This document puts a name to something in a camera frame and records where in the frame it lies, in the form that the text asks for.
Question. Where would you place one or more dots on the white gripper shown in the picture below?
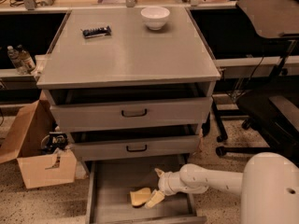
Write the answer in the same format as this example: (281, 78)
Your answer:
(163, 183)

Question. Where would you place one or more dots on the black device in box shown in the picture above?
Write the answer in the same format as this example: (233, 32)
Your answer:
(53, 141)

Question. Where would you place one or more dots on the open cardboard box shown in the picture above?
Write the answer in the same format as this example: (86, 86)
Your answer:
(24, 143)

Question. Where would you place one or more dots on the black office chair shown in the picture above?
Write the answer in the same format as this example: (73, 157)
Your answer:
(273, 108)

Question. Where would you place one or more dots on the middle grey drawer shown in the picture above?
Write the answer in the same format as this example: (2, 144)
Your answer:
(134, 143)

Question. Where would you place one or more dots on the bottom grey drawer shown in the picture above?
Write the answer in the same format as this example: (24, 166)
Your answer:
(111, 183)

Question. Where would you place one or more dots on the top grey drawer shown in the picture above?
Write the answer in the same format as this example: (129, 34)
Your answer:
(127, 115)

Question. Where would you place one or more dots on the dark blue snack bar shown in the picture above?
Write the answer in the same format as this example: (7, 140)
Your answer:
(102, 31)

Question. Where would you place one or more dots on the grey drawer cabinet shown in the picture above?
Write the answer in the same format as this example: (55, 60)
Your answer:
(132, 64)

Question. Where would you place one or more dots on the dark plastic bottle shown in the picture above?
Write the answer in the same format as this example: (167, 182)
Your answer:
(26, 58)

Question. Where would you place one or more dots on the yellow sponge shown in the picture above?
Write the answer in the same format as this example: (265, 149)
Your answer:
(140, 197)

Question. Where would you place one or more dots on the grey drawer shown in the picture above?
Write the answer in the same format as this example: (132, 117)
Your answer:
(111, 183)
(134, 143)
(127, 115)

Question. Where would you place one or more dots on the clear plastic water bottle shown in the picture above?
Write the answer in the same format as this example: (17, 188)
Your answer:
(14, 57)

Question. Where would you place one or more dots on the white ceramic bowl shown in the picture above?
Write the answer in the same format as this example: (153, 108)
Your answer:
(155, 18)

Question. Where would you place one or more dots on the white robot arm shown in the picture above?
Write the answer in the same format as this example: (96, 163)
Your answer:
(268, 187)

